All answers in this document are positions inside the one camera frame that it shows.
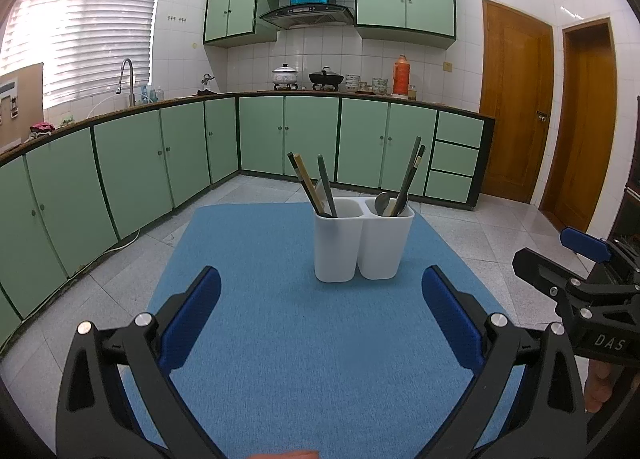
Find cardboard box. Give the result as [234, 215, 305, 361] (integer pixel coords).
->
[0, 62, 45, 152]

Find grey chopstick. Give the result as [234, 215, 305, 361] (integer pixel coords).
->
[317, 154, 338, 218]
[393, 136, 423, 216]

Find black wok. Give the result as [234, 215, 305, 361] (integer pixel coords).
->
[308, 66, 345, 86]

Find wooden chopstick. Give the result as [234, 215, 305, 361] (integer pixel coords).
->
[293, 154, 328, 216]

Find dark blue chopstick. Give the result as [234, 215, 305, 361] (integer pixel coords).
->
[287, 152, 323, 216]
[398, 144, 427, 215]

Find plain wooden door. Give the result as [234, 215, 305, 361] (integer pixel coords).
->
[539, 16, 618, 240]

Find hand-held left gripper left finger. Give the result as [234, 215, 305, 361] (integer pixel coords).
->
[56, 266, 222, 459]

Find wooden door with handle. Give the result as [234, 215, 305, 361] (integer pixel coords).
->
[479, 0, 555, 205]

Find white cooking pot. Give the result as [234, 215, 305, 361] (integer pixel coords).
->
[272, 64, 299, 87]

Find white two-compartment utensil holder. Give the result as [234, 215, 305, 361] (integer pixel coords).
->
[313, 196, 416, 284]

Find black range hood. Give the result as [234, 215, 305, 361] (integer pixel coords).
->
[258, 4, 356, 31]

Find person's left hand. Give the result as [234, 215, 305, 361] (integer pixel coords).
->
[250, 449, 322, 459]

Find blue tablecloth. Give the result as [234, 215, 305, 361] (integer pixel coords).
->
[117, 202, 531, 459]

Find white window blind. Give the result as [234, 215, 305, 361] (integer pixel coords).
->
[0, 0, 167, 112]

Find person's right hand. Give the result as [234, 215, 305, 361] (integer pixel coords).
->
[584, 358, 623, 414]

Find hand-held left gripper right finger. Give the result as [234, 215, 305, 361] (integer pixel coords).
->
[421, 265, 587, 459]

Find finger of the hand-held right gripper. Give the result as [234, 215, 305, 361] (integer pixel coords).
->
[559, 226, 640, 285]
[512, 247, 640, 326]

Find green base cabinets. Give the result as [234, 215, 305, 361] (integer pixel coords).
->
[0, 92, 496, 352]

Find chrome faucet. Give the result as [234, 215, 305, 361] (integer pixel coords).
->
[117, 58, 137, 108]

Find orange thermos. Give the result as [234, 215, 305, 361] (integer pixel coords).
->
[392, 54, 411, 98]

